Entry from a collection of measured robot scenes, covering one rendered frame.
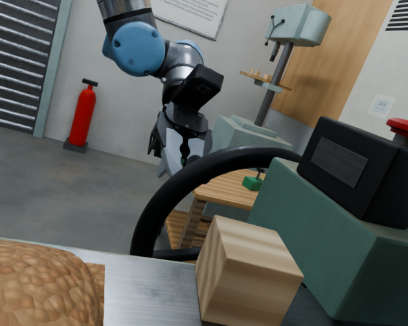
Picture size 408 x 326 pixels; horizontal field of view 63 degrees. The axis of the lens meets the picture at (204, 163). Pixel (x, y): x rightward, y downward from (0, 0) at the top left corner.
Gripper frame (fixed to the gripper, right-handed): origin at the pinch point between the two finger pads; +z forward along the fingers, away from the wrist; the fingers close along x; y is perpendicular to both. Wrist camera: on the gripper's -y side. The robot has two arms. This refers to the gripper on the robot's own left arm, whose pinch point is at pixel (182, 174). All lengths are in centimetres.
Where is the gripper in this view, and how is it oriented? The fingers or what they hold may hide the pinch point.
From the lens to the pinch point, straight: 44.9
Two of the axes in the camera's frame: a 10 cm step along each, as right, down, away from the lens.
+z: 0.0, 7.3, -6.8
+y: -4.4, 6.1, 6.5
